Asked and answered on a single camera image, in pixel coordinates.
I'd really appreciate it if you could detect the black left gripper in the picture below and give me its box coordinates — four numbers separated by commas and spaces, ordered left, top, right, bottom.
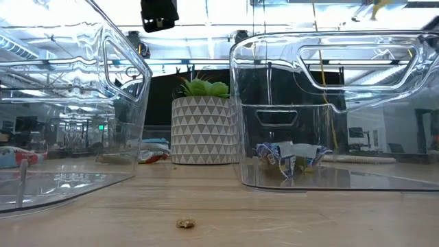
140, 0, 180, 34

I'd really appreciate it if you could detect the blue white granola bar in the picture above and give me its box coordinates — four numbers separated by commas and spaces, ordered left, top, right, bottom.
256, 141, 333, 180

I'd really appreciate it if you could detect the brown granola crumb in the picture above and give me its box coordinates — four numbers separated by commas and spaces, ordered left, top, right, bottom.
175, 217, 197, 230

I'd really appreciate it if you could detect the black screen on stand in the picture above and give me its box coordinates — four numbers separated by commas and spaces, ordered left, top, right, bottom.
143, 67, 347, 127

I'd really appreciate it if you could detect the green succulent in patterned pot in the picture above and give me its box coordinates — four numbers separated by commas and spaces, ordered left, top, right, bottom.
170, 75, 240, 166

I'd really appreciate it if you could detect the wide clear plastic bin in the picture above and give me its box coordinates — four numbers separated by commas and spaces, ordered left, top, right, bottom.
0, 0, 154, 216

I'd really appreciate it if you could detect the tall clear plastic bin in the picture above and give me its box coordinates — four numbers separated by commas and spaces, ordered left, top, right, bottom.
228, 30, 439, 192

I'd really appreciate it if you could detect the yellow cable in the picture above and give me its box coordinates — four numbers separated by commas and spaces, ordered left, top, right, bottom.
311, 0, 340, 150

